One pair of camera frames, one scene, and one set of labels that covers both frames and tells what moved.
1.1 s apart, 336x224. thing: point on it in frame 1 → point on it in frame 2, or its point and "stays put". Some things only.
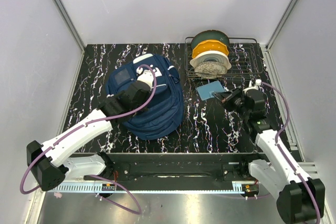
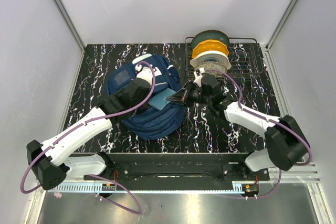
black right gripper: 228,96 → 179,96
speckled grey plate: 210,69 stays put
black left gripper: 147,98 stays put
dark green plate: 210,34 stays put
